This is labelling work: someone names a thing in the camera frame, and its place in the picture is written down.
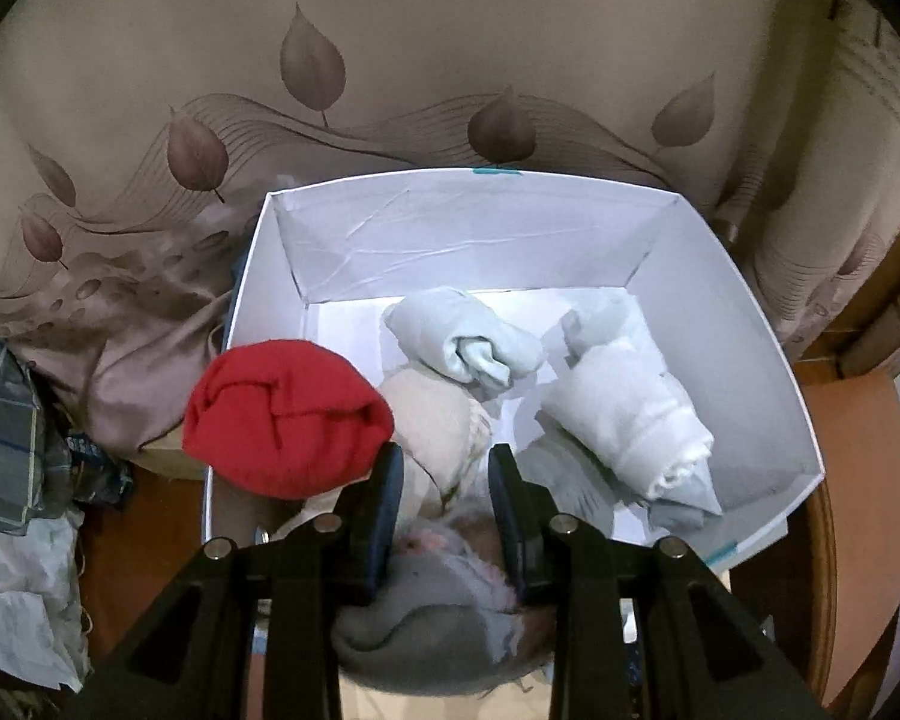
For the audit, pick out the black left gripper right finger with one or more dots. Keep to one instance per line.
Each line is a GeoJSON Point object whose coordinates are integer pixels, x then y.
{"type": "Point", "coordinates": [641, 631]}

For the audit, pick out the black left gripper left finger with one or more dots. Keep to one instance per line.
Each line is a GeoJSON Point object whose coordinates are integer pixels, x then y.
{"type": "Point", "coordinates": [188, 655]}

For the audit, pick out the grey floral underwear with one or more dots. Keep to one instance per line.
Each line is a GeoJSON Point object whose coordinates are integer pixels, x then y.
{"type": "Point", "coordinates": [447, 621]}

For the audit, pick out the red underwear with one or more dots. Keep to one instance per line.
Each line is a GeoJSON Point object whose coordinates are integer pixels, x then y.
{"type": "Point", "coordinates": [286, 419]}

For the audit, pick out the white socks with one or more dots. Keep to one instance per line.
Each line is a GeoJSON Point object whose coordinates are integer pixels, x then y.
{"type": "Point", "coordinates": [621, 402]}

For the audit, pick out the light blue underwear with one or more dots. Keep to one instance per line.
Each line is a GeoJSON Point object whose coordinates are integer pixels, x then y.
{"type": "Point", "coordinates": [687, 507]}

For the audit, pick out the beige patterned rolled underwear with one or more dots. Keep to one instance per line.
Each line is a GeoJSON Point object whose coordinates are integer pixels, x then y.
{"type": "Point", "coordinates": [443, 432]}

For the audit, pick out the dark blue patterned bag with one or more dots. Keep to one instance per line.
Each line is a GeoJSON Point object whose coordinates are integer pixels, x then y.
{"type": "Point", "coordinates": [96, 477]}

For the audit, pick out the white floral crumpled cloth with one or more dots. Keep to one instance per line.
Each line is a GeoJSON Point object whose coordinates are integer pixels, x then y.
{"type": "Point", "coordinates": [41, 638]}

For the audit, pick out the white XINCCI cardboard box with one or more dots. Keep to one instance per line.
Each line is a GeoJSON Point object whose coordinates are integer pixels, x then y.
{"type": "Point", "coordinates": [327, 259]}

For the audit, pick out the grey plaid blanket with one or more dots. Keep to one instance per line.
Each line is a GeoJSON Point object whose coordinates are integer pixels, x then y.
{"type": "Point", "coordinates": [34, 461]}

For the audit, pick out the beige leaf print bedsheet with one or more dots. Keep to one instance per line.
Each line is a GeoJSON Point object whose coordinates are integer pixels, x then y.
{"type": "Point", "coordinates": [138, 139]}

